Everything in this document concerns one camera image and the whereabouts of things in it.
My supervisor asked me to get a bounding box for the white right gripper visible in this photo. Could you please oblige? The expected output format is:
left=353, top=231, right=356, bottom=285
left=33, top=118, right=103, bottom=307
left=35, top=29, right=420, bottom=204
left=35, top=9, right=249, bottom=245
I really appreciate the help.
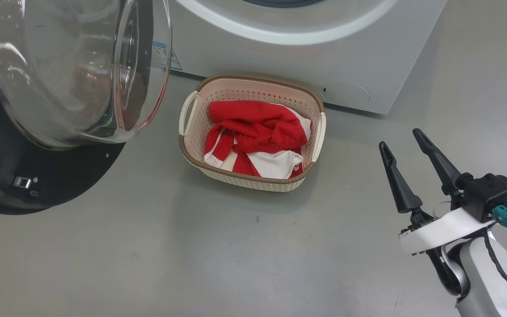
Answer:
left=379, top=128, right=496, bottom=256

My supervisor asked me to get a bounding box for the red white sports jersey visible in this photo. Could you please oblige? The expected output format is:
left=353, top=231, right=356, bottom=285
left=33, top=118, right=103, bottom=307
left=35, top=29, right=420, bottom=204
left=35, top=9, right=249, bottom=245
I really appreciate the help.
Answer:
left=204, top=112, right=312, bottom=179

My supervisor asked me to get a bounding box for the red garment with white trim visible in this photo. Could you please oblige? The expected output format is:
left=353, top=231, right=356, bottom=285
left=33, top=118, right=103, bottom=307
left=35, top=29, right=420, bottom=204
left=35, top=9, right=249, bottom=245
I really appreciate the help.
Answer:
left=209, top=100, right=309, bottom=154

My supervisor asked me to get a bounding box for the black glass washing machine door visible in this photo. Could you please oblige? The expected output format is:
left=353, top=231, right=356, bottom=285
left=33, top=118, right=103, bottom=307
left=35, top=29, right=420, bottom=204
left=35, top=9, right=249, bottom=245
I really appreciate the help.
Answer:
left=0, top=0, right=173, bottom=215

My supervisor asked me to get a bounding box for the cream perforated laundry basket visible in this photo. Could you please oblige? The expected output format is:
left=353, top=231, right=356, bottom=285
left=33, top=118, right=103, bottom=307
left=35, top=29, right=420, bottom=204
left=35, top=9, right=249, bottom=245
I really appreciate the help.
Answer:
left=179, top=75, right=327, bottom=193

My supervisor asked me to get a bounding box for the blue energy label sticker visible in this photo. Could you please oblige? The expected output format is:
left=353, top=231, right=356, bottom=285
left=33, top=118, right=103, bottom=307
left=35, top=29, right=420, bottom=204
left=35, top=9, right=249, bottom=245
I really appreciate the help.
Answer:
left=152, top=41, right=183, bottom=72

